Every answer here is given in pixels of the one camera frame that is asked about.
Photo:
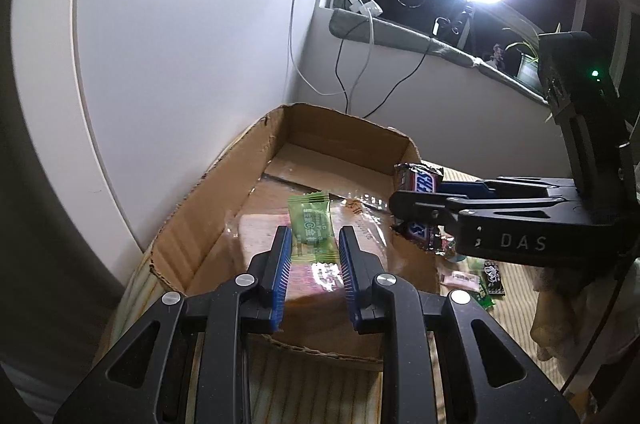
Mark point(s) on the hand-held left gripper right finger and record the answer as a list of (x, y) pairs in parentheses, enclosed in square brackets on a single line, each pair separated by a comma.
[(348, 264)]

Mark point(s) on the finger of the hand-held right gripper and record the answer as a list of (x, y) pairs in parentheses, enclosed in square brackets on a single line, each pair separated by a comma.
[(500, 186), (430, 206)]

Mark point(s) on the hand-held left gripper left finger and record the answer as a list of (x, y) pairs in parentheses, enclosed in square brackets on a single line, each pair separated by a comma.
[(280, 264)]

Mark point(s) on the brown mini chocolate bar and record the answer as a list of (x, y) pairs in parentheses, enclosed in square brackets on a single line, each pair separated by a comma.
[(422, 235), (417, 178)]

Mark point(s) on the green candy packet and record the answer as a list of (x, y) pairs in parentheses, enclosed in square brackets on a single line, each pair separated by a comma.
[(311, 224)]

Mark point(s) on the cardboard box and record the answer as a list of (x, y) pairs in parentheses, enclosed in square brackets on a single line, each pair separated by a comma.
[(320, 139)]

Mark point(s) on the clear wrapped bread packet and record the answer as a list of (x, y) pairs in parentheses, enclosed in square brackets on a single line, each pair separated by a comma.
[(260, 234)]

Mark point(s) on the pink candy packet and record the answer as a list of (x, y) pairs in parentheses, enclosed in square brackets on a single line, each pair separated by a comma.
[(457, 279)]

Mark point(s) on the black printed snack packet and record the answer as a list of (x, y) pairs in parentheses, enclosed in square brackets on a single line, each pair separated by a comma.
[(492, 276)]

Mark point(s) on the potted spider plant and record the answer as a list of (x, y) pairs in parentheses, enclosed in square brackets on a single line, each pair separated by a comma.
[(527, 67)]

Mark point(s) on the small green snack packet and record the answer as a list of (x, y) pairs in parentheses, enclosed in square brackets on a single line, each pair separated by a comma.
[(484, 299)]

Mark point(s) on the small pink figurine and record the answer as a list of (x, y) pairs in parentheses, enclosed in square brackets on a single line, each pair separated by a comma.
[(496, 53)]

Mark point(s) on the striped blanket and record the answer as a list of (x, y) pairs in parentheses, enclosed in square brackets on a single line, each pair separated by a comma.
[(310, 389)]

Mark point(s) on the white charger plug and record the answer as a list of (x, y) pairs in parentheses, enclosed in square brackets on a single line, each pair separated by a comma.
[(359, 2)]

